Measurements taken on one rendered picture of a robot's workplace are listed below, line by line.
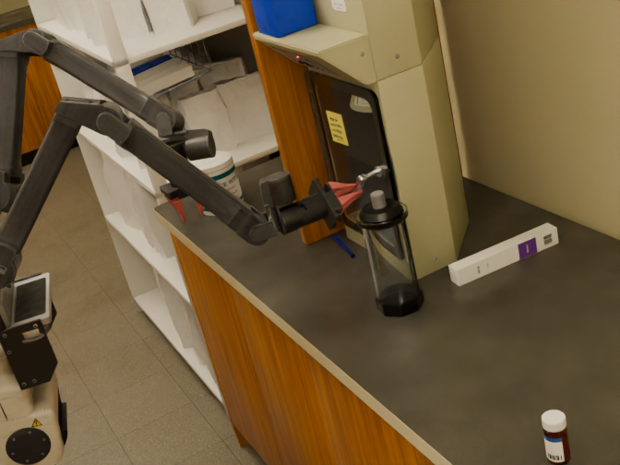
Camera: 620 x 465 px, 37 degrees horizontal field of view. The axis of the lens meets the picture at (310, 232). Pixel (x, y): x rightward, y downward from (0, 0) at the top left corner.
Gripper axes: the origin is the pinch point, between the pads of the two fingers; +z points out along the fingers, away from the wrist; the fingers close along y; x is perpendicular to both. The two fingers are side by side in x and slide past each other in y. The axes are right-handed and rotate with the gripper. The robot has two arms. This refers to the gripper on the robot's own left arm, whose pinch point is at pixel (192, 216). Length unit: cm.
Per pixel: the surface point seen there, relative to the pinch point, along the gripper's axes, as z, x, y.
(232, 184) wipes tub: 8.4, 29.6, 21.8
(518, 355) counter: 16, -85, 30
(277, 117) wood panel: -19.1, -8.9, 24.5
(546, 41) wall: -26, -46, 76
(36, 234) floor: 110, 322, -7
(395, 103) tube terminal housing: -26, -46, 36
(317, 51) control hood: -41, -45, 22
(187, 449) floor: 110, 66, -9
